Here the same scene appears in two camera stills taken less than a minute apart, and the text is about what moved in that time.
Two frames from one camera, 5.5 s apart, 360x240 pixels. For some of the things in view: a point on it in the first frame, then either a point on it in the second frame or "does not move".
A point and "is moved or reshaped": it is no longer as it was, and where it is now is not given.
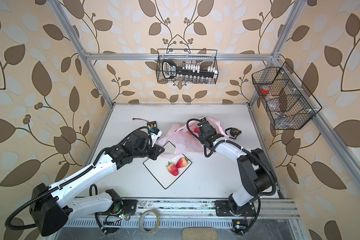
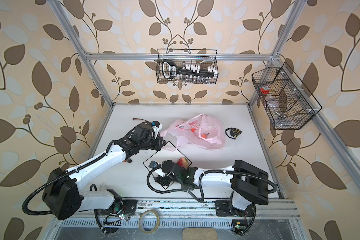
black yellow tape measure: [234, 132] does not move
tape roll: [141, 221] does not move
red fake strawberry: [182, 162] does not move
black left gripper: [157, 151] to [159, 143]
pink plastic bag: [186, 140] is moved or reshaped
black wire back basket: [187, 66] does not move
